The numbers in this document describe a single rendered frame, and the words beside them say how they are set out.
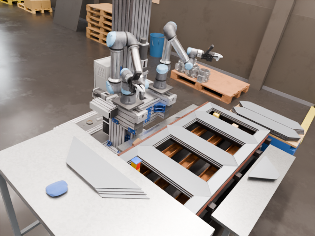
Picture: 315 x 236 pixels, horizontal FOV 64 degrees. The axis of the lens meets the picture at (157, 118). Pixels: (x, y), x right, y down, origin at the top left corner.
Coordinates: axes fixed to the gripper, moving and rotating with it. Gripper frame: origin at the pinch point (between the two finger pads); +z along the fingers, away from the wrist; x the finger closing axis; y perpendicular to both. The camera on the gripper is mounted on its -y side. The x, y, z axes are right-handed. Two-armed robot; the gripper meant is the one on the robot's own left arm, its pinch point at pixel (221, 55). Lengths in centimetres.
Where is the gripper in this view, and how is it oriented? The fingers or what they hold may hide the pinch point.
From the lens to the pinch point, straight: 272.1
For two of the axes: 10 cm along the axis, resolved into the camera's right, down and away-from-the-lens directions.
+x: -2.3, 6.0, -7.6
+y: -1.1, 7.6, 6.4
